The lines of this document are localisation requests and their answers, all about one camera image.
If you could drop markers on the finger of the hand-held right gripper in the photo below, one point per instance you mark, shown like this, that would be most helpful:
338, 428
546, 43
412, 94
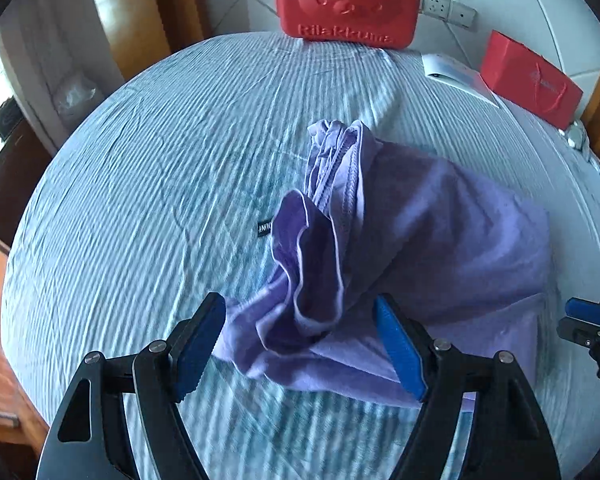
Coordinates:
577, 332
587, 310

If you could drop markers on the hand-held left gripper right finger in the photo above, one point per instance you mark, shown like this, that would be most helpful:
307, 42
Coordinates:
400, 350

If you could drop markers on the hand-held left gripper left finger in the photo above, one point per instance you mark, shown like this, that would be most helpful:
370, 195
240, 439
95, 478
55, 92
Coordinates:
200, 350

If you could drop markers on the purple printed t-shirt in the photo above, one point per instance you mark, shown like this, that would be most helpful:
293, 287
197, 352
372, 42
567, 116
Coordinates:
430, 240

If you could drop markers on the grey plush toy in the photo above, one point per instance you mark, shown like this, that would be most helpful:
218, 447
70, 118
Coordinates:
575, 136

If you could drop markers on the blue striped bedsheet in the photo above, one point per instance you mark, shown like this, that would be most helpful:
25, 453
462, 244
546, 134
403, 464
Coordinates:
145, 170

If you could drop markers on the red paper gift bag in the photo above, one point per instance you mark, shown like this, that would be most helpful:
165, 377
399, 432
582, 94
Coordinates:
527, 80

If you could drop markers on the white booklet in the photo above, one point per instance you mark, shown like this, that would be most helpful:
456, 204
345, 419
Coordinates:
457, 75

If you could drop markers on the clear plastic bag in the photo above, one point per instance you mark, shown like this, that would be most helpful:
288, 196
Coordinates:
77, 95

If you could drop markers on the red bear-face case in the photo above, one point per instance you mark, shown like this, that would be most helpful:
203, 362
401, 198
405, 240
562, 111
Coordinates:
347, 2

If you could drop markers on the white wall socket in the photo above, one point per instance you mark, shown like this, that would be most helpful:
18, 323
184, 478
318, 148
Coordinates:
461, 15
434, 4

